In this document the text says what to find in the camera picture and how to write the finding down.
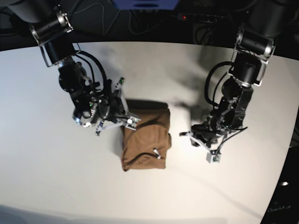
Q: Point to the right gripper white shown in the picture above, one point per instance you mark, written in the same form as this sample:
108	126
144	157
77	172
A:
113	110

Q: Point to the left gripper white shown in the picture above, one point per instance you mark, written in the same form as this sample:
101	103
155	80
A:
211	156

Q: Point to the brown T-shirt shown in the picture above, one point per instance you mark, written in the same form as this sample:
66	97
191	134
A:
147	146

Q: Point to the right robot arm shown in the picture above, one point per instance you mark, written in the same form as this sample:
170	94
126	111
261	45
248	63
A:
96	99

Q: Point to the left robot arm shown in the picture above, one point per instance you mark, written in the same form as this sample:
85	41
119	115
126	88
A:
254	46

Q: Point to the black OpenArm box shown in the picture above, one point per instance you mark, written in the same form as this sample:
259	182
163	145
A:
284	204

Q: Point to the blue plastic object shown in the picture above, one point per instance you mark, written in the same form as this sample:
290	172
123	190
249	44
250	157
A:
145	4

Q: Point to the power strip with red light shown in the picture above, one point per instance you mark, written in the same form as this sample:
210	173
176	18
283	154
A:
203	18

